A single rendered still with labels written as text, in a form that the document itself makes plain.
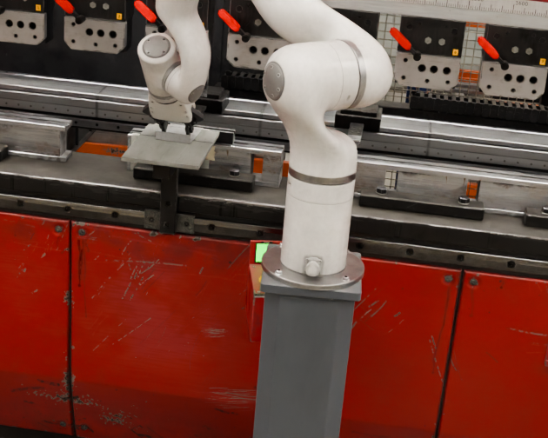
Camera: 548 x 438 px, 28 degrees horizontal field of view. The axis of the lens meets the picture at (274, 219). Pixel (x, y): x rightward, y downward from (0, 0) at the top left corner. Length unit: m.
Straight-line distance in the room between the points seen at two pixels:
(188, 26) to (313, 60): 0.58
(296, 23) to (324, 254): 0.41
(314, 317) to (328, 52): 0.48
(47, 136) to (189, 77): 0.60
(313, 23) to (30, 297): 1.26
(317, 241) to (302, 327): 0.16
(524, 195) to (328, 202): 0.91
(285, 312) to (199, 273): 0.78
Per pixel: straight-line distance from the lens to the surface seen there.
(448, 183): 2.70
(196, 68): 2.34
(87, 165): 2.81
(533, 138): 3.00
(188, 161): 2.50
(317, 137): 1.84
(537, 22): 2.59
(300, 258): 1.94
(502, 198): 2.72
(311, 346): 1.99
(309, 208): 1.90
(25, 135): 2.85
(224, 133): 2.72
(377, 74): 1.87
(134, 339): 2.85
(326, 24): 1.93
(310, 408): 2.06
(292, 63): 1.80
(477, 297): 2.69
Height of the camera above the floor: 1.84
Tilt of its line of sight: 22 degrees down
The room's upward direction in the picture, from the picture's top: 5 degrees clockwise
